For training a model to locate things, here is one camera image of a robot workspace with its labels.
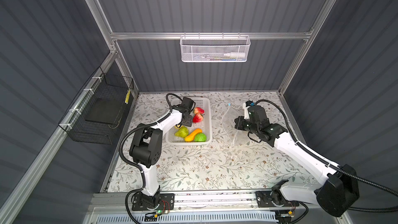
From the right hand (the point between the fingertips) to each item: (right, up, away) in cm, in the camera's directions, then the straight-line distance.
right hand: (236, 120), depth 81 cm
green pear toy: (-30, -8, +10) cm, 32 cm away
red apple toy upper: (-21, +5, +23) cm, 32 cm away
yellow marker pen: (-59, +13, +2) cm, 60 cm away
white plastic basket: (-16, -4, +18) cm, 24 cm away
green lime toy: (-19, -10, +7) cm, 23 cm away
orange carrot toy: (-25, -11, +10) cm, 29 cm away
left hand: (-31, -1, +15) cm, 35 cm away
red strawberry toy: (-21, 0, +18) cm, 28 cm away
